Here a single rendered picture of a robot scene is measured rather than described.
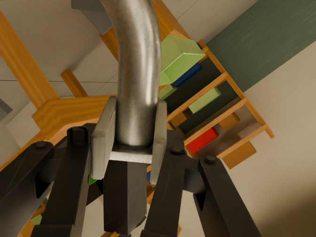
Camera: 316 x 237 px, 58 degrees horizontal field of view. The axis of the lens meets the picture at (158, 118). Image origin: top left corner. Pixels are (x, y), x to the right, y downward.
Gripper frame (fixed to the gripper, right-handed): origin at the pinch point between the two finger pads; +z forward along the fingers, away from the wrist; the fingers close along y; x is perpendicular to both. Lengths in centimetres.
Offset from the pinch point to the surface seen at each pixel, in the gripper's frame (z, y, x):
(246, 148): 450, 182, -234
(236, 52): 555, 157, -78
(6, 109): 8.2, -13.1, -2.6
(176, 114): 498, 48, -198
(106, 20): 8.6, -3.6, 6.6
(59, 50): 238, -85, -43
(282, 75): 516, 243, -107
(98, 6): 6.6, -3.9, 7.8
